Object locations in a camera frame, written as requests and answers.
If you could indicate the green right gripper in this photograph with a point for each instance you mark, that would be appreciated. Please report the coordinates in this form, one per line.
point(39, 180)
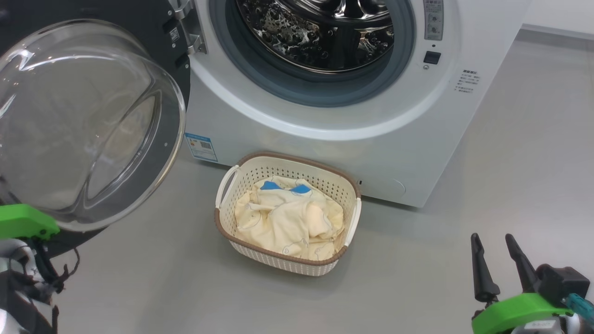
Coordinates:
point(515, 311)

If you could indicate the black door latch slot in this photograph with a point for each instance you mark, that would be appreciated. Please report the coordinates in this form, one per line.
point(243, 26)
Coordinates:
point(432, 57)

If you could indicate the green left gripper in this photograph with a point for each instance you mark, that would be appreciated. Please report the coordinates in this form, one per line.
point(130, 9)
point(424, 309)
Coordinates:
point(25, 222)

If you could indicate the blue energy label sticker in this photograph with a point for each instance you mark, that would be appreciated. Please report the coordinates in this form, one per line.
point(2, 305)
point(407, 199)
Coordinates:
point(201, 147)

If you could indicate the metal washer door hinge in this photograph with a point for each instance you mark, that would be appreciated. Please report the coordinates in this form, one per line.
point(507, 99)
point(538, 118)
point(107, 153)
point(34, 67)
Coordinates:
point(190, 28)

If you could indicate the grey instruction sticker label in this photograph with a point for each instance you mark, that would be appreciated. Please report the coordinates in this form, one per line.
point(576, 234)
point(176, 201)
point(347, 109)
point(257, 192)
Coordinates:
point(433, 21)

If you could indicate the white front-load washing machine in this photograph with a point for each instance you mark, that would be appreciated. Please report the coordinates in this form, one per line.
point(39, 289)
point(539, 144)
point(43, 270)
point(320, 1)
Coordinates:
point(371, 153)

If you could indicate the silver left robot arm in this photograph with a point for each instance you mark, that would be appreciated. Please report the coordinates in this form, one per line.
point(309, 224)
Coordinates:
point(14, 260)

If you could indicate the black round glass washer door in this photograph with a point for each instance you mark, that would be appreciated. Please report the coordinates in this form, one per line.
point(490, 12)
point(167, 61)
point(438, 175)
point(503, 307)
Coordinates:
point(69, 116)

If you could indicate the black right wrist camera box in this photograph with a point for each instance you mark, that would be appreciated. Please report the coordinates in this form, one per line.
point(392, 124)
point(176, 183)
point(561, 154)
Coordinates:
point(561, 283)

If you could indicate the cream perforated basket brown rim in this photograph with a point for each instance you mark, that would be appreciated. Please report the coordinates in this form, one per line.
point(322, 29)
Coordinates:
point(278, 264)

